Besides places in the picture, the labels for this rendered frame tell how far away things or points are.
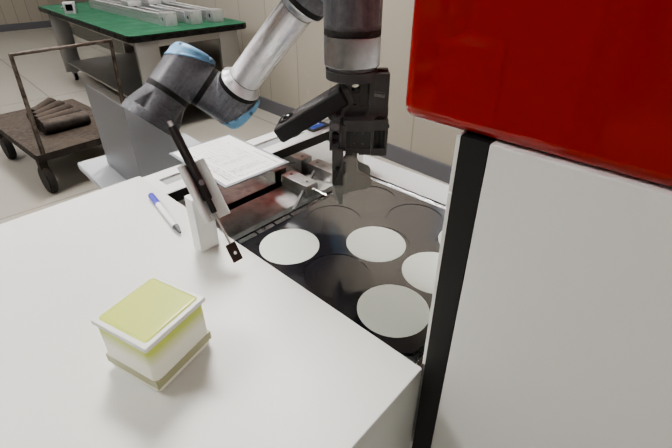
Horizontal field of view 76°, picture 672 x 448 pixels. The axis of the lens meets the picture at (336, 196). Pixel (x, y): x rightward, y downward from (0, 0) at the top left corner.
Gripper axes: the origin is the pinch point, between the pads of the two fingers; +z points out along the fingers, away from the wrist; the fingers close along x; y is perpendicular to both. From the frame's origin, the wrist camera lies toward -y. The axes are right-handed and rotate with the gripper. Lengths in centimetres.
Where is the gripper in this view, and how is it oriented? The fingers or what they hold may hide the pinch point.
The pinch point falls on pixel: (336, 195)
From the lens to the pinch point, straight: 67.7
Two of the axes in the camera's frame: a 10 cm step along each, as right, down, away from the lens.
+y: 10.0, 0.1, -0.1
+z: 0.0, 8.7, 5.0
